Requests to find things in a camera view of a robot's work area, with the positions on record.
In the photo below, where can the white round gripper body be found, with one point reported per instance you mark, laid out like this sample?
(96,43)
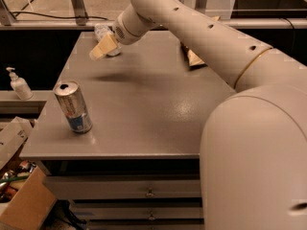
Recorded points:
(118,33)

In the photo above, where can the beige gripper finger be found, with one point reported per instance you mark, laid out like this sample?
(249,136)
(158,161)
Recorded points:
(107,44)

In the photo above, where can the clear plastic water bottle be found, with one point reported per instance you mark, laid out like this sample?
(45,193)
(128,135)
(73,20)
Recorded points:
(100,31)

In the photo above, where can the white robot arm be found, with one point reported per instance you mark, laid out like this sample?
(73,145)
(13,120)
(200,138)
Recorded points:
(253,155)

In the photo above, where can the white pump dispenser bottle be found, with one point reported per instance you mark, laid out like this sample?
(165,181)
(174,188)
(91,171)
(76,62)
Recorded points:
(19,85)

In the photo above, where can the silver blue drink can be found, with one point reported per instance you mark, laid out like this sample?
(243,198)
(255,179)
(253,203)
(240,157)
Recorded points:
(73,106)

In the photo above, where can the brown chip bag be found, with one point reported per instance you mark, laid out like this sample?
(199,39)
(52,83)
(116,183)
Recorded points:
(193,59)

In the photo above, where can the grey drawer cabinet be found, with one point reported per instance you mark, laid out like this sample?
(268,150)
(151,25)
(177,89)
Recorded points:
(148,110)

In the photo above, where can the top drawer knob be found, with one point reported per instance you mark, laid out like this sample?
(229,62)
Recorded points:
(149,193)

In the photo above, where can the drawer knob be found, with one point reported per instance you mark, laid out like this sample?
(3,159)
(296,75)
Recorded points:
(149,193)
(151,217)

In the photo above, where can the cardboard box with items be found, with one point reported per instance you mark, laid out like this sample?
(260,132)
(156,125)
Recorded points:
(25,202)

